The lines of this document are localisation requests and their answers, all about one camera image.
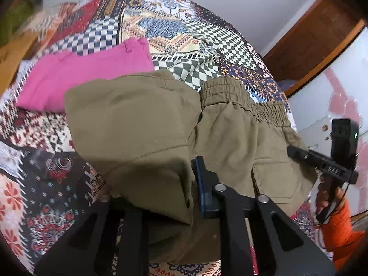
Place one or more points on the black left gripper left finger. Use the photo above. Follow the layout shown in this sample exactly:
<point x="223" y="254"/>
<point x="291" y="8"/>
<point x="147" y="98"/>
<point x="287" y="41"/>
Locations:
<point x="125" y="235"/>

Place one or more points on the olive khaki pants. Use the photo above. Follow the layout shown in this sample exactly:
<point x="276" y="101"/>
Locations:
<point x="141" y="132"/>

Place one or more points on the right hand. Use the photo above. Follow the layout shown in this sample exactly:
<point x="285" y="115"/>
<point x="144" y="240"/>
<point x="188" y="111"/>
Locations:
<point x="323" y="195"/>

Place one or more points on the white cabinet with wood frame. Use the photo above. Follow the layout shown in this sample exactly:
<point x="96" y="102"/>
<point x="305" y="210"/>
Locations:
<point x="339" y="91"/>

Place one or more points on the clutter pile with green bag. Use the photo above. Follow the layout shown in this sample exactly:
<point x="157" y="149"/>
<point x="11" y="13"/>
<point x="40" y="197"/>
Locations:
<point x="13" y="14"/>

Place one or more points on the pink folded garment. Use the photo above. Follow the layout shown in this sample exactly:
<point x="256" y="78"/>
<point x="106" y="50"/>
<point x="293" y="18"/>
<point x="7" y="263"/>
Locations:
<point x="54" y="74"/>

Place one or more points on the patchwork patterned bedspread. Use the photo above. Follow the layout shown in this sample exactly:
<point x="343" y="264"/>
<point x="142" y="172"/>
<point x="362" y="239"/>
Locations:
<point x="46" y="186"/>

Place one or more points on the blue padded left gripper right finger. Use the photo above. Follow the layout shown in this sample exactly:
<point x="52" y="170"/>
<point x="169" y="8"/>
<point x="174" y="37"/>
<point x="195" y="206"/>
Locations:
<point x="206" y="180"/>

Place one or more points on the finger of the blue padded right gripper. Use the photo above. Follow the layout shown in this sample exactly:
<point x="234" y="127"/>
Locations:
<point x="300" y="155"/>

